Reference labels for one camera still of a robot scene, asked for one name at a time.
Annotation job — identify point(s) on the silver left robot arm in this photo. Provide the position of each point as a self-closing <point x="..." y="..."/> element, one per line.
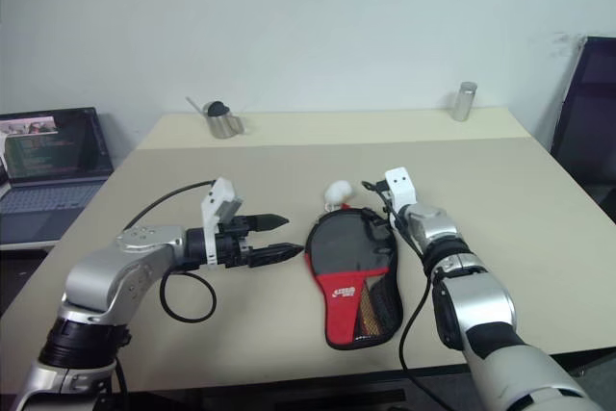
<point x="106" y="276"/>

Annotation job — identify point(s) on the black rubber table tennis paddle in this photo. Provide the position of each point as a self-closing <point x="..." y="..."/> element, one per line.
<point x="344" y="242"/>

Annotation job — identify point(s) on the open laptop computer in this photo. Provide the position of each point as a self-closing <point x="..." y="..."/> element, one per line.
<point x="48" y="161"/>

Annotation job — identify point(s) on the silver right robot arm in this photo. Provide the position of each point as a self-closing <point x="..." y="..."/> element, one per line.
<point x="486" y="300"/>

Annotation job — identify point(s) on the black lump in pitcher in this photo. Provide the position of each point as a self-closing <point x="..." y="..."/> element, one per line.
<point x="219" y="108"/>

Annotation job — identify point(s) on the black table frame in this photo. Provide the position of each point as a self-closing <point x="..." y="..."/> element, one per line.
<point x="313" y="394"/>

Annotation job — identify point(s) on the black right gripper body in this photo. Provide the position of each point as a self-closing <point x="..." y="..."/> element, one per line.
<point x="381" y="192"/>

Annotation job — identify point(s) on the stainless steel pitcher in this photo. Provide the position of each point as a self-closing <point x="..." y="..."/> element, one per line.
<point x="223" y="127"/>

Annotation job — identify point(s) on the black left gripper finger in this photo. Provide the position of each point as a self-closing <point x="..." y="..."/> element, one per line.
<point x="269" y="222"/>
<point x="279" y="253"/>

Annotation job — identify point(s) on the white table tennis ball pack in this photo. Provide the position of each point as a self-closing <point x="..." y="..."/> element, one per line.
<point x="337" y="194"/>

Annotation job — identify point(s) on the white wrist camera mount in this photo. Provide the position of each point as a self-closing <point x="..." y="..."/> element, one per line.
<point x="402" y="187"/>
<point x="219" y="194"/>

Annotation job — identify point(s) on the stainless steel cylinder tumbler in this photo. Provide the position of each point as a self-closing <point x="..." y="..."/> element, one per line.
<point x="464" y="103"/>

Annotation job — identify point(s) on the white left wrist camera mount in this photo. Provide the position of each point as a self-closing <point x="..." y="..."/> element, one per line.
<point x="219" y="194"/>

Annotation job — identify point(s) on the black monitor screen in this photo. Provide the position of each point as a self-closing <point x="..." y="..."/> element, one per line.
<point x="589" y="112"/>

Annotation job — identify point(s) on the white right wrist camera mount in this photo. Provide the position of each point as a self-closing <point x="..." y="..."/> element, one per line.
<point x="402" y="187"/>

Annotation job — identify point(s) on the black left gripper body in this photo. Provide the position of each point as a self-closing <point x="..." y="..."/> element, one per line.
<point x="233" y="247"/>

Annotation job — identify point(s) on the black red paddle case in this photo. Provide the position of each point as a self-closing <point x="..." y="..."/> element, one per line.
<point x="341" y="305"/>

